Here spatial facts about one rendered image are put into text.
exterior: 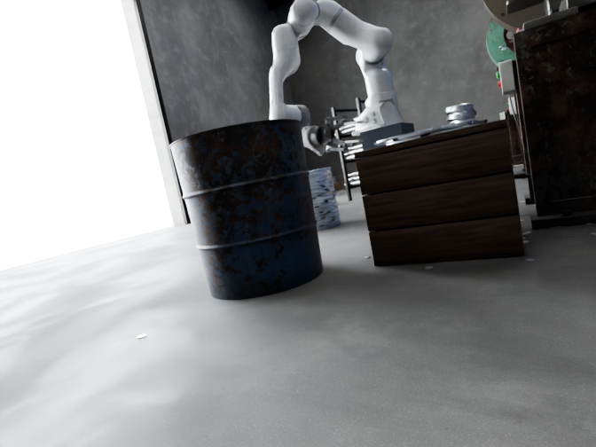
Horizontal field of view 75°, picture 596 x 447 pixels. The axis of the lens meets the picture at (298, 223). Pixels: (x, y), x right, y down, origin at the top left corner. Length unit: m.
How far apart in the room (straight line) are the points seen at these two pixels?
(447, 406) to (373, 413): 0.09
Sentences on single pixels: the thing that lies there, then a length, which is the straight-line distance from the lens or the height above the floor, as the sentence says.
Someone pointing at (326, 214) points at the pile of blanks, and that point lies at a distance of 2.24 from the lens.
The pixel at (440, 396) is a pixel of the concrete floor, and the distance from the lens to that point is 0.56.
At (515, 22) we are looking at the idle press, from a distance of 3.16.
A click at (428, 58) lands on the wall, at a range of 8.63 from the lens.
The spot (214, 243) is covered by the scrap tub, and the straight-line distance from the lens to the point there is 1.14.
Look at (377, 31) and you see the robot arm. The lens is 1.72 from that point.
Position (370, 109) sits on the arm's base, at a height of 0.54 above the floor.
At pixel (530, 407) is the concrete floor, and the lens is 0.55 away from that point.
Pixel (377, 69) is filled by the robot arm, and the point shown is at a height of 0.69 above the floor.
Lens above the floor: 0.30
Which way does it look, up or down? 6 degrees down
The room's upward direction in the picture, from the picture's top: 11 degrees counter-clockwise
